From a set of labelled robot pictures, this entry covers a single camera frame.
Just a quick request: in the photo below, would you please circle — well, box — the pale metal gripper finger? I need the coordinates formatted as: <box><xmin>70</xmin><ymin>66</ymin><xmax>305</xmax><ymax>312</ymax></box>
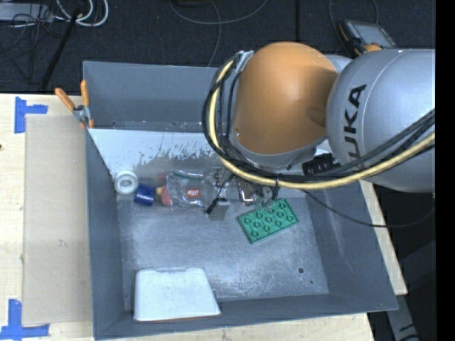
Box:
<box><xmin>208</xmin><ymin>197</ymin><xmax>230</xmax><ymax>222</ymax></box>
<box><xmin>212</xmin><ymin>168</ymin><xmax>232</xmax><ymax>200</ymax></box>

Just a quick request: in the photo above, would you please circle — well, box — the black cylinder on white bracket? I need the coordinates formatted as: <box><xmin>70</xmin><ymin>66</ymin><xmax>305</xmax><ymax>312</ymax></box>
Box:
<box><xmin>301</xmin><ymin>148</ymin><xmax>341</xmax><ymax>178</ymax></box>

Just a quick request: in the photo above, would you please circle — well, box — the clear plastic bag red label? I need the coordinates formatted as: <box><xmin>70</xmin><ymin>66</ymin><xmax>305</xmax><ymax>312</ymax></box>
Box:
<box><xmin>166</xmin><ymin>170</ymin><xmax>208</xmax><ymax>212</ymax></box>

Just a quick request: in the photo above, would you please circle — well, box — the pale brown cardboard board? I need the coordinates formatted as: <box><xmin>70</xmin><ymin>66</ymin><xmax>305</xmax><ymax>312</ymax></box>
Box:
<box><xmin>21</xmin><ymin>114</ymin><xmax>94</xmax><ymax>327</ymax></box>

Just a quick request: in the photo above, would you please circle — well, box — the small blue cylinder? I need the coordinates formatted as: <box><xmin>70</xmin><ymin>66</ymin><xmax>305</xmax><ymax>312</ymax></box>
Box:
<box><xmin>134</xmin><ymin>183</ymin><xmax>156</xmax><ymax>207</ymax></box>

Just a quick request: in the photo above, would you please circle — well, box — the white ring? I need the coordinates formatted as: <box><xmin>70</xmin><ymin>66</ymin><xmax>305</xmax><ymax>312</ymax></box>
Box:
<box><xmin>113</xmin><ymin>169</ymin><xmax>140</xmax><ymax>196</ymax></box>

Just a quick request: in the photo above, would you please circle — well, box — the red and yellow toy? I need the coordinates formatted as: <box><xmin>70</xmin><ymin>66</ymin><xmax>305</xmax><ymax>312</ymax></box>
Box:
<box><xmin>155</xmin><ymin>180</ymin><xmax>174</xmax><ymax>207</ymax></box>

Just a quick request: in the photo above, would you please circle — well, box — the grey metal bin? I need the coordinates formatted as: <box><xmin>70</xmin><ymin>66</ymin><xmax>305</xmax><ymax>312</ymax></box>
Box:
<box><xmin>82</xmin><ymin>60</ymin><xmax>400</xmax><ymax>341</ymax></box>

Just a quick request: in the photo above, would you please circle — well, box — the green studded flat block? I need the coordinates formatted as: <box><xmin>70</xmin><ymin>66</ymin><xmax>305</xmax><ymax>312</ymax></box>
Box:
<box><xmin>237</xmin><ymin>197</ymin><xmax>300</xmax><ymax>245</ymax></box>

